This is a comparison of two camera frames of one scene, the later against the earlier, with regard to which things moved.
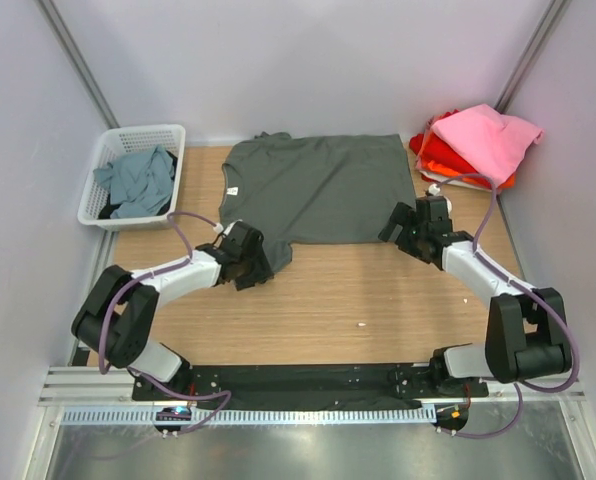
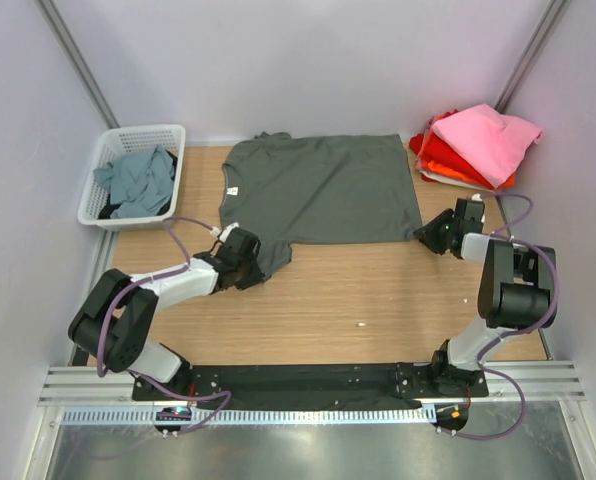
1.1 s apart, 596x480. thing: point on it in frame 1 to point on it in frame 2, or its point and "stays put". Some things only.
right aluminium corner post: x=530 y=54 stays put
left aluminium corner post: x=82 y=72 stays put
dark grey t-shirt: x=320 y=189 stays put
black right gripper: x=404 y=216 to x=428 y=232
